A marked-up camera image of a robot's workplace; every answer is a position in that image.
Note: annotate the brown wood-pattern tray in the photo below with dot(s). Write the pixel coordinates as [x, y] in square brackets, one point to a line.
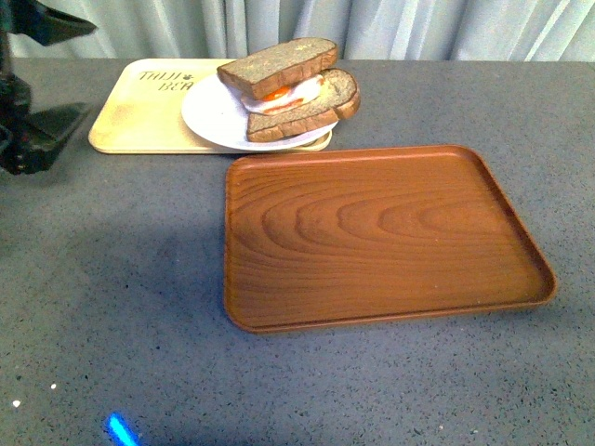
[344, 237]

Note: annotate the fried egg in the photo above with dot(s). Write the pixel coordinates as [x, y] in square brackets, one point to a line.
[286, 98]

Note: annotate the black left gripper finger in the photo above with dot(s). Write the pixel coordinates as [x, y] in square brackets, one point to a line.
[45, 133]
[49, 26]

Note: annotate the yellow bear tray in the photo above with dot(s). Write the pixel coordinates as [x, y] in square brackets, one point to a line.
[142, 115]

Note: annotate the white round plate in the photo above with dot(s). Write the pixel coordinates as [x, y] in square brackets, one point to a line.
[215, 113]

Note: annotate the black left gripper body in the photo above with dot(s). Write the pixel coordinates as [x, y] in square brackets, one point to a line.
[15, 104]

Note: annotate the bread slice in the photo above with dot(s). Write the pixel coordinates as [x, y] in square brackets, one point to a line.
[265, 71]
[339, 99]

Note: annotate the grey white curtain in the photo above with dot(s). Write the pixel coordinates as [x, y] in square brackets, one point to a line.
[419, 30]

